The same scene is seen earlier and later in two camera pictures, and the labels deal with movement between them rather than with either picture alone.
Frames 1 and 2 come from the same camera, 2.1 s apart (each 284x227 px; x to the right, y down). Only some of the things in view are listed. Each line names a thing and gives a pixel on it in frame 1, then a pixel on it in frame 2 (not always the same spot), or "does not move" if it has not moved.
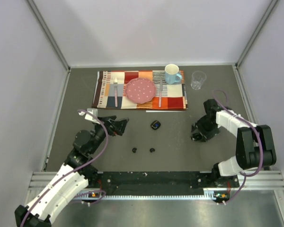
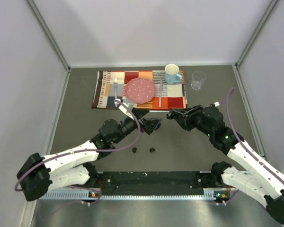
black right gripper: [207, 135] to [186, 116]
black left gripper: [120, 126] to [149, 124]
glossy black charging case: [155, 125] does not move
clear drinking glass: [198, 77] does not move
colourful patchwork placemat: [110, 91] does not move
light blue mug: [171, 74] does not move
